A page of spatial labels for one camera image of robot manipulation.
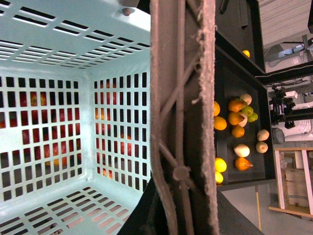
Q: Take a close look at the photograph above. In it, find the brown basket handle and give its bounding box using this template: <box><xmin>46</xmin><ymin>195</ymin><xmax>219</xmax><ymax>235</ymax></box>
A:
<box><xmin>150</xmin><ymin>0</ymin><xmax>220</xmax><ymax>235</ymax></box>

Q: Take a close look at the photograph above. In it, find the light blue plastic basket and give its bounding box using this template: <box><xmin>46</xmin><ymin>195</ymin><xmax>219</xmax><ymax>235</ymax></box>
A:
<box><xmin>0</xmin><ymin>0</ymin><xmax>151</xmax><ymax>235</ymax></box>

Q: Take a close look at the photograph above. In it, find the black fruit display tray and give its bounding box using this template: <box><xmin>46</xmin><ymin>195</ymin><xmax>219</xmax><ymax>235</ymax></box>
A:
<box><xmin>215</xmin><ymin>47</ymin><xmax>275</xmax><ymax>186</ymax></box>

